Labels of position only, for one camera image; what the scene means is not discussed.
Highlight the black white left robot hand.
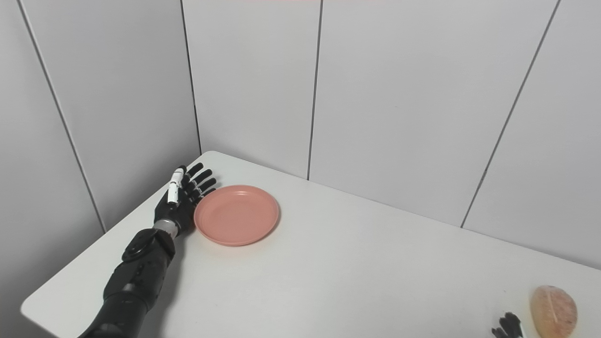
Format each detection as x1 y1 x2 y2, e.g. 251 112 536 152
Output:
154 162 217 235

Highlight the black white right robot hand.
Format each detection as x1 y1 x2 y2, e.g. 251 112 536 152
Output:
491 312 524 338

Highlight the brown bread roll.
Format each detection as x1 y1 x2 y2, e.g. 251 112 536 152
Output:
530 285 578 338

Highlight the pink round plate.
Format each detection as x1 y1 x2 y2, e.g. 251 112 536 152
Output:
193 184 280 247

